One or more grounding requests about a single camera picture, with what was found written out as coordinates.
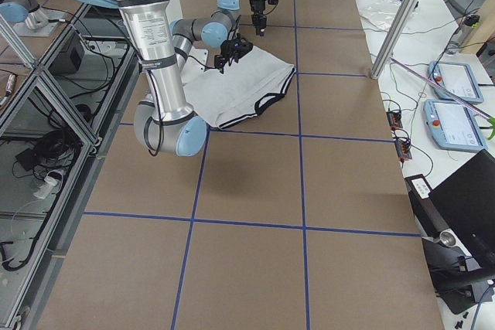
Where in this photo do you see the near blue teach pendant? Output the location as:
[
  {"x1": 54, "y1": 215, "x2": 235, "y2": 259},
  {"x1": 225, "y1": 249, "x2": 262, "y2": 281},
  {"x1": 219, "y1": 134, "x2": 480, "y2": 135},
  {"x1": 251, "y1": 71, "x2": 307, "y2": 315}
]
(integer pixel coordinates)
[{"x1": 423, "y1": 99, "x2": 488, "y2": 153}]

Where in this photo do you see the white central pedestal column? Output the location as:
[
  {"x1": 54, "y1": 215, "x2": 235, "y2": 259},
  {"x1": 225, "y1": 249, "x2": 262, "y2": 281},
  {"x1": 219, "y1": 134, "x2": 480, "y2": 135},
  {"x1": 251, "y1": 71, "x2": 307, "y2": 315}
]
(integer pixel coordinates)
[{"x1": 169, "y1": 0, "x2": 209, "y2": 76}]

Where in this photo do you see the white t-shirt with cartoon print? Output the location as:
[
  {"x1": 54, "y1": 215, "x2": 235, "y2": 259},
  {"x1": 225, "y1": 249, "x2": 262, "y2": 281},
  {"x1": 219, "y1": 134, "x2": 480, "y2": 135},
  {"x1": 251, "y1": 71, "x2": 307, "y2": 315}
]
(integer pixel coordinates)
[{"x1": 184, "y1": 46, "x2": 296, "y2": 129}]

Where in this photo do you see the black laptop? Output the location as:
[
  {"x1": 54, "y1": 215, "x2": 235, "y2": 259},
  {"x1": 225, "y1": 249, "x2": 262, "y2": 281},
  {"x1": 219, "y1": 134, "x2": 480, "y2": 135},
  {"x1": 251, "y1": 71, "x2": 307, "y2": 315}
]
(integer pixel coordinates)
[{"x1": 405, "y1": 150, "x2": 494, "y2": 267}]

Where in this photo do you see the aluminium frame post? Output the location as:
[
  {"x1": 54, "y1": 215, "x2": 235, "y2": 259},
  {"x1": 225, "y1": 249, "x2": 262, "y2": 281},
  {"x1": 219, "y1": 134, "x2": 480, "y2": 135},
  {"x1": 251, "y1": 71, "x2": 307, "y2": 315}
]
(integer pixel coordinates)
[{"x1": 370, "y1": 0, "x2": 418, "y2": 80}]

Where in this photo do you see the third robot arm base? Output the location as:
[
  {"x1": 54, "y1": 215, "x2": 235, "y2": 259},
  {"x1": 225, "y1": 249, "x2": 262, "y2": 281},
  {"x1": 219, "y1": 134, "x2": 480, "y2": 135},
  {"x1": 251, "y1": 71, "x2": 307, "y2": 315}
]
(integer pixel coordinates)
[{"x1": 1, "y1": 0, "x2": 53, "y2": 37}]

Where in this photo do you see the blue teach pendant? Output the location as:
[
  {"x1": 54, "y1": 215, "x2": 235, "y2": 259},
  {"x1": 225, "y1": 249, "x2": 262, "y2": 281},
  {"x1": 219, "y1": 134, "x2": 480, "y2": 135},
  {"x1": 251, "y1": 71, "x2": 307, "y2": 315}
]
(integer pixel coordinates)
[
  {"x1": 423, "y1": 99, "x2": 488, "y2": 153},
  {"x1": 428, "y1": 61, "x2": 484, "y2": 104}
]

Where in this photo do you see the clear plastic sheet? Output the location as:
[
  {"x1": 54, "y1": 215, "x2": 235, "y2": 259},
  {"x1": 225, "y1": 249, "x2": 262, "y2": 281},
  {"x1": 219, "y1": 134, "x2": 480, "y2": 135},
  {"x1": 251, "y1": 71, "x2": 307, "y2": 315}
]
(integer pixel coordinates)
[{"x1": 359, "y1": 0, "x2": 401, "y2": 31}]

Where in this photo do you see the orange circuit board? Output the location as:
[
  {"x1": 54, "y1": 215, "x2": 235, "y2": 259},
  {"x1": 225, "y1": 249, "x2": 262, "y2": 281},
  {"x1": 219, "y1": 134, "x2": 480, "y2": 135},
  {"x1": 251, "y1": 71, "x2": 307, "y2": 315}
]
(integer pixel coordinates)
[{"x1": 386, "y1": 111, "x2": 403, "y2": 130}]

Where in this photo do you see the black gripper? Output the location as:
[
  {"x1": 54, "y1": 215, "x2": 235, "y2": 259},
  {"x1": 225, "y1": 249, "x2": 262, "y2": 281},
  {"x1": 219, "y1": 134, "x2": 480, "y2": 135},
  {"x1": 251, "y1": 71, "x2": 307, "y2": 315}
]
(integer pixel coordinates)
[
  {"x1": 214, "y1": 46, "x2": 235, "y2": 71},
  {"x1": 250, "y1": 0, "x2": 267, "y2": 36}
]

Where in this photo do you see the black monitor stand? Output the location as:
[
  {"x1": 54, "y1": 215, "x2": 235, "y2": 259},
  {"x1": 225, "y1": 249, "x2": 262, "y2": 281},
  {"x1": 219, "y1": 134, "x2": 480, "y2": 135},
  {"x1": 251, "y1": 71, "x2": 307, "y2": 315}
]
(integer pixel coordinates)
[{"x1": 422, "y1": 239, "x2": 494, "y2": 315}]

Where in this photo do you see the far blue teach pendant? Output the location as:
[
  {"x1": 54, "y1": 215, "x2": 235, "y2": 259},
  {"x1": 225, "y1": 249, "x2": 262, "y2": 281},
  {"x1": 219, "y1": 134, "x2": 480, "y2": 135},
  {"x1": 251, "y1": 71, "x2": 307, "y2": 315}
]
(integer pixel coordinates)
[{"x1": 428, "y1": 61, "x2": 484, "y2": 104}]

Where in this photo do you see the long reacher grabber stick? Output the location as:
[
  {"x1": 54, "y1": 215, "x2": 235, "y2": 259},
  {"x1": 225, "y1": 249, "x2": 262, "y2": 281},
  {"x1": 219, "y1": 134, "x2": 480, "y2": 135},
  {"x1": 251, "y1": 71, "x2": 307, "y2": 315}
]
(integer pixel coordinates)
[{"x1": 389, "y1": 57, "x2": 495, "y2": 140}]

